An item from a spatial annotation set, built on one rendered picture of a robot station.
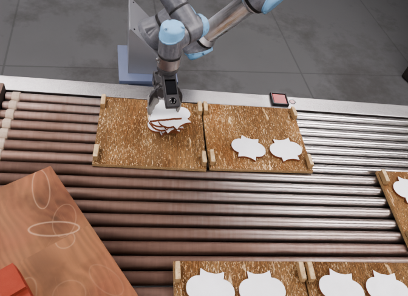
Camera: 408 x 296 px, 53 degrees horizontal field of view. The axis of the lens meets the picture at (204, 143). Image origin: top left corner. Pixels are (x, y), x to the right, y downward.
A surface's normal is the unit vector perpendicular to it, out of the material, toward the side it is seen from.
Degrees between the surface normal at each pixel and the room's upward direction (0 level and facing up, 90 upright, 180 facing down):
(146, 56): 90
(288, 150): 0
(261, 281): 0
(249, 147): 0
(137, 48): 90
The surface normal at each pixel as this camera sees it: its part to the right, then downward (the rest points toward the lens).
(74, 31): 0.16, -0.66
